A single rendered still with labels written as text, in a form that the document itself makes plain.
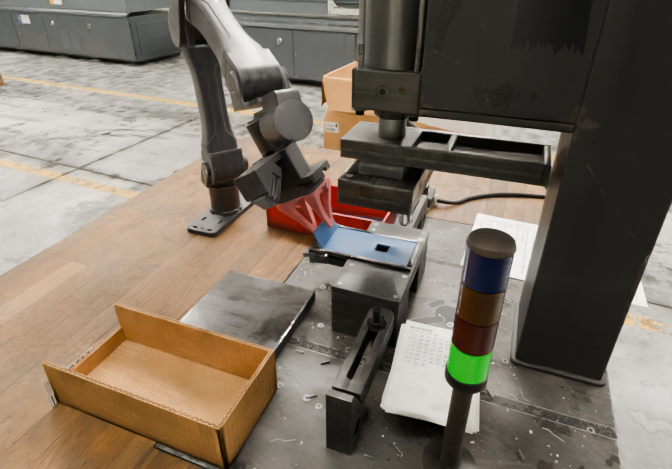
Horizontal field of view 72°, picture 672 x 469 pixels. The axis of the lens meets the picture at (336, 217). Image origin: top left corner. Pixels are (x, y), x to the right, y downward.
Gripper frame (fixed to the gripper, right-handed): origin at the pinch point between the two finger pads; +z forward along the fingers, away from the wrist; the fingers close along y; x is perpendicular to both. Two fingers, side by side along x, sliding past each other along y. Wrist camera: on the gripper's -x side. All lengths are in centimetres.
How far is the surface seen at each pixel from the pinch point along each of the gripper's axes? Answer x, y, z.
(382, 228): 6.2, 6.5, 6.3
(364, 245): -0.6, 5.8, 5.4
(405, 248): 0.9, 11.3, 8.5
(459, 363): -28.4, 25.6, 6.4
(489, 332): -28.0, 29.3, 3.7
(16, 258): 67, -228, -9
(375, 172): -6.5, 16.1, -7.0
